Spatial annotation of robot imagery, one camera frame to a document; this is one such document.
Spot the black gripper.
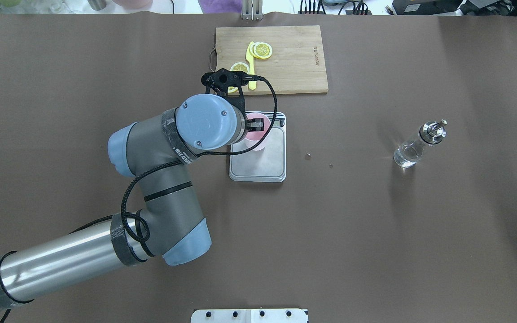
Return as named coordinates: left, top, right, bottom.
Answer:
left=245, top=118, right=265, bottom=135

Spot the pink plastic cup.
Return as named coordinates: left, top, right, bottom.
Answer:
left=242, top=112, right=272, bottom=148

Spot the glass sauce bottle metal spout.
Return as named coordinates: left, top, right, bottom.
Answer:
left=393, top=119, right=448, bottom=168

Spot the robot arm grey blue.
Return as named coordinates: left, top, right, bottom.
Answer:
left=0, top=92, right=251, bottom=313

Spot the digital kitchen scale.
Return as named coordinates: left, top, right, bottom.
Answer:
left=228, top=112, right=287, bottom=183

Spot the yellow plastic knife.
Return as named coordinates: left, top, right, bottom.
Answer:
left=245, top=46, right=257, bottom=91

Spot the lemon slice lower right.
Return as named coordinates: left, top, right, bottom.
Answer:
left=230, top=62, right=250, bottom=74

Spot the bamboo cutting board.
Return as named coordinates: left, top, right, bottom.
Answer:
left=215, top=25, right=329, bottom=94

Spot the lemon slice front left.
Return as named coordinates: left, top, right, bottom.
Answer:
left=251, top=42, right=273, bottom=60

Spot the lemon slice behind front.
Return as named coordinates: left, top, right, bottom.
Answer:
left=247, top=42, right=256, bottom=58

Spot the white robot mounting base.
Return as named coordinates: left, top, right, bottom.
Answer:
left=190, top=308, right=310, bottom=323

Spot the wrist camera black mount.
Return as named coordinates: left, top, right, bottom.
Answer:
left=201, top=68, right=260, bottom=114

